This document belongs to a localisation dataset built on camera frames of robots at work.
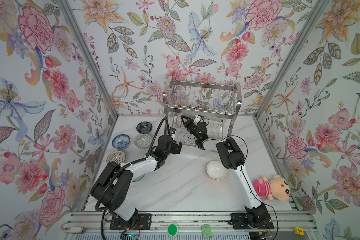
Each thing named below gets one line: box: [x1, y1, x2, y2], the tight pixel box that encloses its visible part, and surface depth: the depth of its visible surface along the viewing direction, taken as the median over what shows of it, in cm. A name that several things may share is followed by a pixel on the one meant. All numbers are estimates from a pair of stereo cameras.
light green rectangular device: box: [201, 224, 213, 238], surface depth 73 cm
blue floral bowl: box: [112, 134, 131, 150], surface depth 105 cm
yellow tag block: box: [294, 227, 305, 236], surface depth 72 cm
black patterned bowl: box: [136, 121, 153, 134], surface depth 112 cm
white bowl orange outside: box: [206, 160, 227, 180], surface depth 91 cm
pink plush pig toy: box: [253, 175, 292, 202], surface depth 80 cm
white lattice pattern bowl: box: [106, 150, 126, 165], surface depth 97 cm
